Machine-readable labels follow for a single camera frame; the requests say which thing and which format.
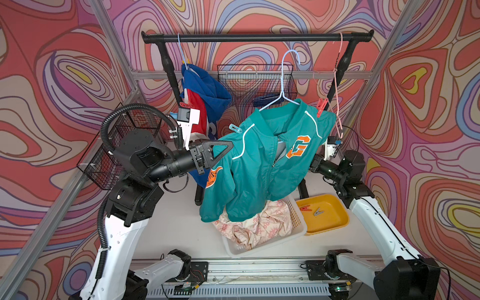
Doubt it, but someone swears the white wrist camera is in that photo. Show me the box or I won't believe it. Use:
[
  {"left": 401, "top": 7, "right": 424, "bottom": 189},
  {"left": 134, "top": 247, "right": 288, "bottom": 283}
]
[
  {"left": 177, "top": 107, "right": 205, "bottom": 150},
  {"left": 324, "top": 136, "right": 342, "bottom": 160}
]

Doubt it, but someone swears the pink patterned kids jacket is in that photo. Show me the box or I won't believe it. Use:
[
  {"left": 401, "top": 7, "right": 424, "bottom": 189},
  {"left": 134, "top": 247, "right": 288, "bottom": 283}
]
[{"left": 213, "top": 200, "right": 293, "bottom": 250}]

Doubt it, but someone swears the white perforated plastic basket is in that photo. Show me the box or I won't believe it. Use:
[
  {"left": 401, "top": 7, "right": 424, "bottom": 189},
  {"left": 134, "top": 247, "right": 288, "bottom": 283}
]
[{"left": 221, "top": 195, "right": 307, "bottom": 258}]

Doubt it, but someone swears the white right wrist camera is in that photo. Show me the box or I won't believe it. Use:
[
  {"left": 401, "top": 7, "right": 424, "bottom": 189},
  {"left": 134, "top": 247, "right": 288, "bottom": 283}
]
[{"left": 324, "top": 136, "right": 342, "bottom": 160}]

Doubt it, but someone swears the black wire basket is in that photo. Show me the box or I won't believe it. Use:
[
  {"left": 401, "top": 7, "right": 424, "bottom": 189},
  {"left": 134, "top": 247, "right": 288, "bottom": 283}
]
[
  {"left": 77, "top": 105, "right": 163, "bottom": 190},
  {"left": 217, "top": 62, "right": 297, "bottom": 108}
]

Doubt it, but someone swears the black wire basket left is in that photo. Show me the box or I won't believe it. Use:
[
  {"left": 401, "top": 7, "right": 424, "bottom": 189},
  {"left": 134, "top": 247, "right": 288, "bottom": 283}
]
[{"left": 77, "top": 105, "right": 163, "bottom": 190}]

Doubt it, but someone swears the black clothes rack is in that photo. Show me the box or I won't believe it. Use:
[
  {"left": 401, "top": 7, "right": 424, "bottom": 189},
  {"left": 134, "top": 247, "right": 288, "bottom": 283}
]
[{"left": 141, "top": 29, "right": 375, "bottom": 206}]

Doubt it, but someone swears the red clothespin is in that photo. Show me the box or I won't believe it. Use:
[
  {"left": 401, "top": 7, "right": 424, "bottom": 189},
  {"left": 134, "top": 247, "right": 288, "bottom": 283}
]
[
  {"left": 299, "top": 205, "right": 312, "bottom": 212},
  {"left": 316, "top": 98, "right": 329, "bottom": 118}
]

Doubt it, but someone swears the green kids jacket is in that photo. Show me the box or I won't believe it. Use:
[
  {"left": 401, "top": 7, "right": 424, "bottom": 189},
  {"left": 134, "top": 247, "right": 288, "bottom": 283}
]
[{"left": 199, "top": 99, "right": 336, "bottom": 223}]

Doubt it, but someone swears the black wire basket back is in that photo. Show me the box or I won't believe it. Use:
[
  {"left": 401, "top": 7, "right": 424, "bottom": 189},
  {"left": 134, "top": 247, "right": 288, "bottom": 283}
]
[{"left": 217, "top": 62, "right": 297, "bottom": 108}]

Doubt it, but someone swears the yellow plastic tray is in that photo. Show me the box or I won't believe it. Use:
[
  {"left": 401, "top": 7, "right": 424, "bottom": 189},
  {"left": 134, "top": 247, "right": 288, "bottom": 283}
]
[{"left": 296, "top": 194, "right": 350, "bottom": 236}]

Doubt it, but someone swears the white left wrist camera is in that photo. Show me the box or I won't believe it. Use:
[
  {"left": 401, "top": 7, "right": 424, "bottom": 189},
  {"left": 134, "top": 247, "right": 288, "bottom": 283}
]
[{"left": 177, "top": 107, "right": 205, "bottom": 150}]

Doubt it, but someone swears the grey clothespin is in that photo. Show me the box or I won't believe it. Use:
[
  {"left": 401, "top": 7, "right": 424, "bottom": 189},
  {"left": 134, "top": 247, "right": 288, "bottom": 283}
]
[{"left": 314, "top": 207, "right": 325, "bottom": 216}]

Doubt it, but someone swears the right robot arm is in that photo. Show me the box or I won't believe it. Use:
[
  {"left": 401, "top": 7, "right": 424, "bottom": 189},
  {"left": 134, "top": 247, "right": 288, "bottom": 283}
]
[{"left": 310, "top": 150, "right": 441, "bottom": 300}]

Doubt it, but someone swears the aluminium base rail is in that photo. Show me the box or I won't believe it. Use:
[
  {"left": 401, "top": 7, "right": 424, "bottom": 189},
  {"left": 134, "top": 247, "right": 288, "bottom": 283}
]
[{"left": 146, "top": 257, "right": 377, "bottom": 300}]

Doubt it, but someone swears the blue object in back basket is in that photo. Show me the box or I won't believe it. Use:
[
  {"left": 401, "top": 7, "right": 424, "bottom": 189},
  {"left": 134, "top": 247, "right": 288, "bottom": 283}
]
[{"left": 252, "top": 94, "right": 279, "bottom": 108}]

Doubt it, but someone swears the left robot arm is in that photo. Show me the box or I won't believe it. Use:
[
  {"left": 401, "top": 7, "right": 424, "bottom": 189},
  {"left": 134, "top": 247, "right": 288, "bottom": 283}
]
[{"left": 72, "top": 103, "right": 233, "bottom": 300}]

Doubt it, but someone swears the blue red white jacket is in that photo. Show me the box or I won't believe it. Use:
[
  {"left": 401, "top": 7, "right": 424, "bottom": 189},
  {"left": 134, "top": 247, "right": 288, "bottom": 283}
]
[{"left": 179, "top": 62, "right": 233, "bottom": 188}]

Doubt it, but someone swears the light blue hanger green jacket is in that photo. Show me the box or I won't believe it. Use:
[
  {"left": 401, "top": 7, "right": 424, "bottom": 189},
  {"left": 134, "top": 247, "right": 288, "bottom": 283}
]
[{"left": 259, "top": 49, "right": 300, "bottom": 111}]

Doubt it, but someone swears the light blue clothespin green jacket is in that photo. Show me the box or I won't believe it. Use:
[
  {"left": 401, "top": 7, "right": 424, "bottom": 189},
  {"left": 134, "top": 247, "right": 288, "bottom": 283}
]
[{"left": 229, "top": 124, "right": 243, "bottom": 135}]

